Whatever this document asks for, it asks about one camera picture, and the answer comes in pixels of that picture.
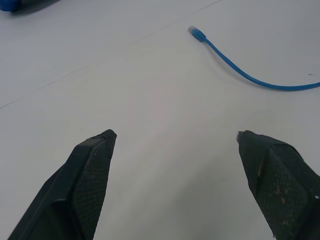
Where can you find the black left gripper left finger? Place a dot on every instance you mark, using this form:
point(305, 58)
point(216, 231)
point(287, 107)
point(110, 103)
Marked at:
point(75, 190)

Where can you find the blue and black object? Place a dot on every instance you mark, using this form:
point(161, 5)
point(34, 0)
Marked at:
point(17, 4)

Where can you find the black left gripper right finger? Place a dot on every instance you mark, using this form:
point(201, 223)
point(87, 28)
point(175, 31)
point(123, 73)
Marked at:
point(282, 185)

